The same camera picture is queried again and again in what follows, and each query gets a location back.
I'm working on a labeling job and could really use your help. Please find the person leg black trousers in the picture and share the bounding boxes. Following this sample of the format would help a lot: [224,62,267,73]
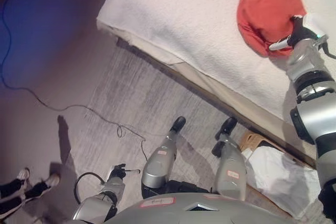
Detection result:
[0,182,51,216]
[0,178,24,196]

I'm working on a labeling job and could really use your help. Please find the robot right leg silver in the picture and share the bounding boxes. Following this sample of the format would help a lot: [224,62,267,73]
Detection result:
[211,134,248,201]

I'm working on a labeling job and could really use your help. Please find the thin long loose cable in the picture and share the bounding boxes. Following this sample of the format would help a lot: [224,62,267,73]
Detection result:
[0,0,149,163]

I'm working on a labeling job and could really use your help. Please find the robot left leg silver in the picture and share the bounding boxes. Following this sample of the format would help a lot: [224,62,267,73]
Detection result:
[141,129,177,189]

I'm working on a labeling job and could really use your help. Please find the white sneaker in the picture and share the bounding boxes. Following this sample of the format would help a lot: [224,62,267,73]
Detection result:
[17,167,31,187]
[43,172,62,188]

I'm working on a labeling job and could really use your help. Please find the grey robot torso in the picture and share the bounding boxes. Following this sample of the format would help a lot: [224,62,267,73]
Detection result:
[103,180,295,224]

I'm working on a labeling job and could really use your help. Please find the robot right foot black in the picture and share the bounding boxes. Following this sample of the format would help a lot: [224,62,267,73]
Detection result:
[215,116,238,141]

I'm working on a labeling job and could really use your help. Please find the white terry bed towel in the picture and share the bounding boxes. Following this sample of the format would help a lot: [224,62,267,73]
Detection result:
[96,0,336,125]

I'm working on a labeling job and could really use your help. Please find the tan wicker basket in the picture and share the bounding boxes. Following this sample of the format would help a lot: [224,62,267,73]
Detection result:
[240,131,318,221]

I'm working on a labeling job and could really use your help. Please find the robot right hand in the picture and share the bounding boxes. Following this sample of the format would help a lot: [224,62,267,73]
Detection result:
[268,14,316,51]

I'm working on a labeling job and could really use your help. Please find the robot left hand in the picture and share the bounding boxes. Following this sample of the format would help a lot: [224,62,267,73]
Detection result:
[109,163,140,180]

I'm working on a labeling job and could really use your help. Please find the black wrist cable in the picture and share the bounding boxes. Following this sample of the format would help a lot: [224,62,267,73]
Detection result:
[73,172,106,204]
[320,37,336,60]

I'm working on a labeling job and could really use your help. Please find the robot foot black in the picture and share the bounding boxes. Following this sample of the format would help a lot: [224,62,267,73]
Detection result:
[169,116,187,133]
[215,116,238,141]

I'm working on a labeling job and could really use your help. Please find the brown wooden bed frame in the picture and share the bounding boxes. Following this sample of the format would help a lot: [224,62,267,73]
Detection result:
[115,37,317,169]

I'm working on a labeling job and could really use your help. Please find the white cloth basket liner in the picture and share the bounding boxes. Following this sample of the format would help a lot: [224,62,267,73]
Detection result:
[241,145,327,221]

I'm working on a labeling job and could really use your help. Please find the red cloth garment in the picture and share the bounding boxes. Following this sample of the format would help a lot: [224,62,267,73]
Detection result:
[237,0,307,57]

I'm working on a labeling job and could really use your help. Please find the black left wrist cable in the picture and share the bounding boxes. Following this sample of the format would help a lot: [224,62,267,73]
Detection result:
[73,172,106,204]

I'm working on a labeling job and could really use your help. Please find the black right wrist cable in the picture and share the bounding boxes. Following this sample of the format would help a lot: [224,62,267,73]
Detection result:
[320,37,336,60]

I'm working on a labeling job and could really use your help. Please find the robot leg silver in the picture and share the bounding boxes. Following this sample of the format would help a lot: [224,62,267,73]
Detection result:
[141,129,177,189]
[211,134,248,201]

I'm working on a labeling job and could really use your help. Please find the robot left foot black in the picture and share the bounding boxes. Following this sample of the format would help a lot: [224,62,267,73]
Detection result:
[169,116,187,133]

